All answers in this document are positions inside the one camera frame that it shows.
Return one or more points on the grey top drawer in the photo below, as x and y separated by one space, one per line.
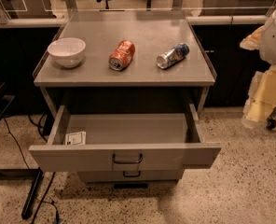
126 142

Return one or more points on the grey drawer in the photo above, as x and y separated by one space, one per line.
130 176
126 142

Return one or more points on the orange soda can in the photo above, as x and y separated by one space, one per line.
122 55

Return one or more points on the blue silver soda can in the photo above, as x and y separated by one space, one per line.
172 56

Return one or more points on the grey drawer cabinet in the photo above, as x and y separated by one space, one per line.
129 112

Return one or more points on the grey bottom drawer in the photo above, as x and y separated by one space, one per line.
130 176

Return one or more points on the white ceramic bowl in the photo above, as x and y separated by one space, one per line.
67 52

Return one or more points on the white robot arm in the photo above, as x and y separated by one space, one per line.
260 107

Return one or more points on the black table leg bar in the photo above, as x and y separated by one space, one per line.
30 200

